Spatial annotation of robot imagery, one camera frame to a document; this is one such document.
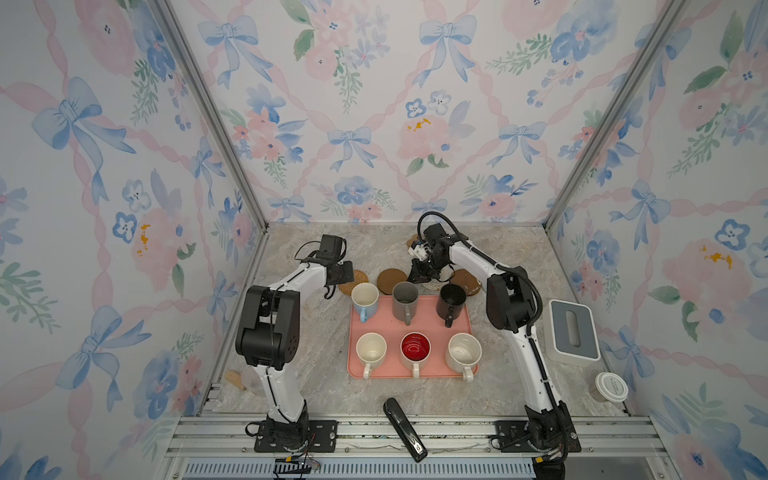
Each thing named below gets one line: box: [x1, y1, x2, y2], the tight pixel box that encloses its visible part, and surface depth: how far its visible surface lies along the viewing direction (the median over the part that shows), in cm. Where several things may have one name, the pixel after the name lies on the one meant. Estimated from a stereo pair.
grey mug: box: [392, 281, 419, 326], surface depth 90 cm
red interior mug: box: [400, 331, 432, 379], surface depth 83 cm
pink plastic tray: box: [347, 296, 475, 379], surface depth 88 cm
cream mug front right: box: [445, 333, 482, 382], surface depth 83 cm
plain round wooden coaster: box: [377, 268, 408, 295], surface depth 106 cm
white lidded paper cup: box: [595, 372, 629, 403], surface depth 77 cm
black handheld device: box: [383, 398, 428, 463], surface depth 73 cm
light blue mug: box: [351, 282, 380, 323], surface depth 91 cm
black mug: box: [436, 283, 467, 328], surface depth 94 cm
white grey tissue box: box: [544, 299, 601, 367], surface depth 88 cm
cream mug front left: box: [355, 332, 387, 380], surface depth 82 cm
